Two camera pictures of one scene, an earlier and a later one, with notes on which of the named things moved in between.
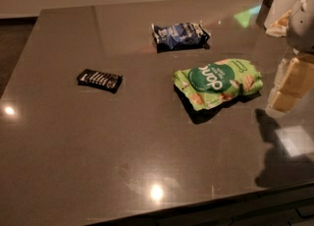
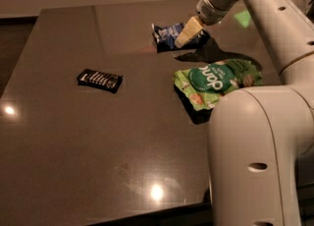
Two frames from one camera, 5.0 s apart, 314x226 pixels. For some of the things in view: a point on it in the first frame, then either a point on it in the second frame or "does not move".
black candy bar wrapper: [105, 81] does not move
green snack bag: [207, 84] does not move
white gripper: [301, 27] to [212, 12]
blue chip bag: [181, 35] does not move
